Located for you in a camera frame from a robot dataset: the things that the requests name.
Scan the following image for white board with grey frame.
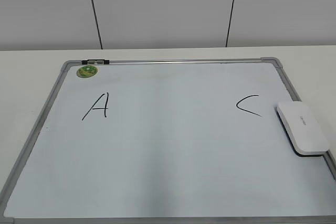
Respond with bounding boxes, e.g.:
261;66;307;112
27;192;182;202
1;58;335;223

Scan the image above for green round magnet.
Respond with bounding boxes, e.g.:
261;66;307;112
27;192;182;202
76;66;98;79

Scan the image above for white whiteboard eraser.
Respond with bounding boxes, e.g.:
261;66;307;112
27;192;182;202
277;101;330;156

